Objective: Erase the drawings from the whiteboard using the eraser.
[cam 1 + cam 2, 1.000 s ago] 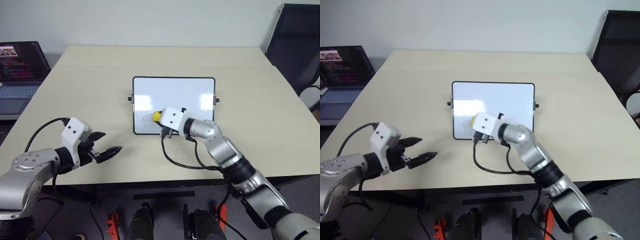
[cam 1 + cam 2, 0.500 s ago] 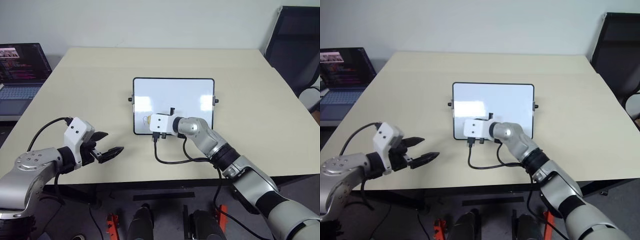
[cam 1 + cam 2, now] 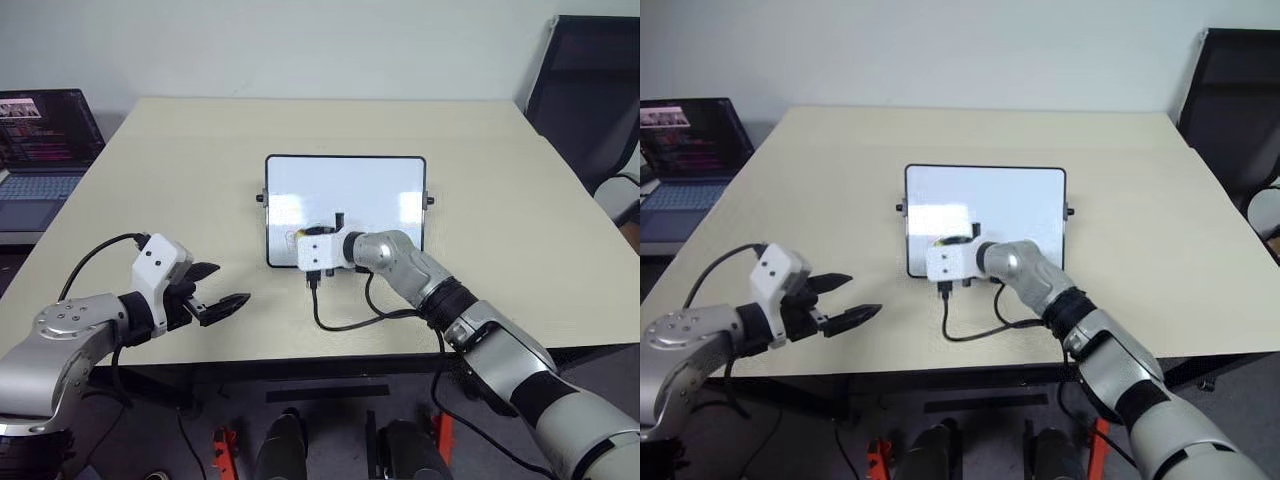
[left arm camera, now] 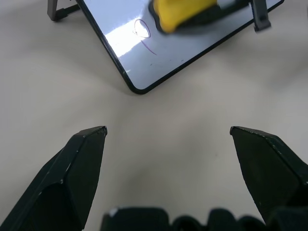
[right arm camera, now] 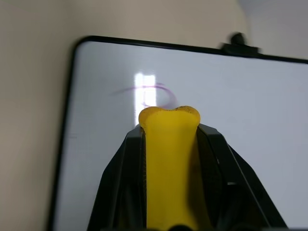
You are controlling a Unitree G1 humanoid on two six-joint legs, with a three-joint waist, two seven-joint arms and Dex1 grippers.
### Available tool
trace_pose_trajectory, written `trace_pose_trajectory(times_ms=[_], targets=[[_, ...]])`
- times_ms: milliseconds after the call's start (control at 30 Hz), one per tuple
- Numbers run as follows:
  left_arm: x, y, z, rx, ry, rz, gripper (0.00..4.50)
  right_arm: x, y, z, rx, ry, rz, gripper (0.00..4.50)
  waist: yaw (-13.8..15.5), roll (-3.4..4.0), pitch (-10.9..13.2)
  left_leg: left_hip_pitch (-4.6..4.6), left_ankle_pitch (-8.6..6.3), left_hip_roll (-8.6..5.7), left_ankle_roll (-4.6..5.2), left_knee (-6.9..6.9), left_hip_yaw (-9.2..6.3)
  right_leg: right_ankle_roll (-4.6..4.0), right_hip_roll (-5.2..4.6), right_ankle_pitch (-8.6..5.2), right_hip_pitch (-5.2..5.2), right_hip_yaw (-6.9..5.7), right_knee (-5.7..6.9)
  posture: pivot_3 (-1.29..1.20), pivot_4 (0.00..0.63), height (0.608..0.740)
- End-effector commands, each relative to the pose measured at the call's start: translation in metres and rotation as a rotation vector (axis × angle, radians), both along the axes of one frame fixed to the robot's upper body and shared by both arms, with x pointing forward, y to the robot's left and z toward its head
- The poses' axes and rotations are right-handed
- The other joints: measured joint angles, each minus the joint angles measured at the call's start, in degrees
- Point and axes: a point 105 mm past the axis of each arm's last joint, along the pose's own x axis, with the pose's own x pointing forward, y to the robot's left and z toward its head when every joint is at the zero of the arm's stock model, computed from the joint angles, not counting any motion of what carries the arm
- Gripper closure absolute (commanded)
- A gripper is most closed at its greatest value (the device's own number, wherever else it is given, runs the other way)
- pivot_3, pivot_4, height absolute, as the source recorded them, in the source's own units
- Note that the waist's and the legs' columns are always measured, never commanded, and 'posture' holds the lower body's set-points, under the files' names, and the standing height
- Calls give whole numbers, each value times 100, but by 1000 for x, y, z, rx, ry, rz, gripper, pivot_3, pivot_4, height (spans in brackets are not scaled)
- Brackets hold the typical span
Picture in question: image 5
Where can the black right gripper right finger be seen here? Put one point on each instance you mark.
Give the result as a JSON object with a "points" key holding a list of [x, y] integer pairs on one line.
{"points": [[231, 183]]}

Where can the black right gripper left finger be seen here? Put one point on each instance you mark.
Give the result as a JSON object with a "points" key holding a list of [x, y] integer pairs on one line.
{"points": [[122, 178]]}

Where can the yellow whiteboard eraser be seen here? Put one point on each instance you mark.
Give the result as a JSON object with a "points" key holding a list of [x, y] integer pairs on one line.
{"points": [[168, 154]]}

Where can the black-framed whiteboard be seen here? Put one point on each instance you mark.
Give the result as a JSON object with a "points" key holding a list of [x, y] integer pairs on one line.
{"points": [[228, 101]]}

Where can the black whiteboard clip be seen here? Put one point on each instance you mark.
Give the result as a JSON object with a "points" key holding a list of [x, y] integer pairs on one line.
{"points": [[240, 46]]}

